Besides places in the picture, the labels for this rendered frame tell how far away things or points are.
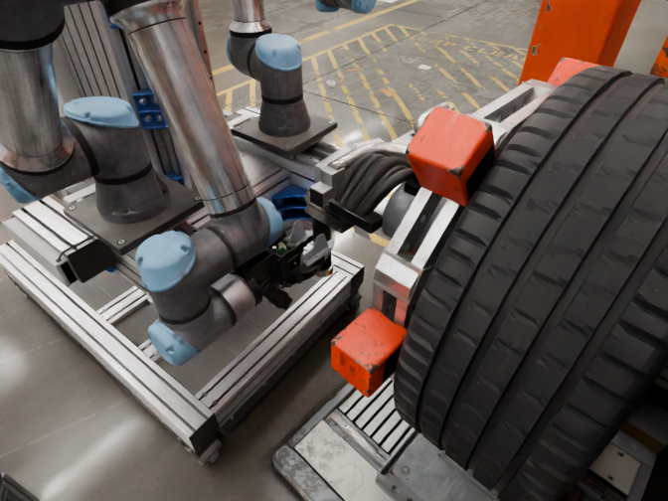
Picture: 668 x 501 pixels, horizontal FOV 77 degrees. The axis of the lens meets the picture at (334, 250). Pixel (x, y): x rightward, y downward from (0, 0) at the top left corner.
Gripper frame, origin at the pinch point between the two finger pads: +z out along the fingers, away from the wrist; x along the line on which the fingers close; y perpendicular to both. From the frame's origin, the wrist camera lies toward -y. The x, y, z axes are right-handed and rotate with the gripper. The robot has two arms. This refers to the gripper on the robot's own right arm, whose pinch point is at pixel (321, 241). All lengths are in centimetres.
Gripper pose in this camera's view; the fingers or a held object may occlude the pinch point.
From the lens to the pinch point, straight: 83.1
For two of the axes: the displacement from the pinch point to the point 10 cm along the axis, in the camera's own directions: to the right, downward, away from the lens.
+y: 0.0, -7.5, -6.6
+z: 6.4, -5.1, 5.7
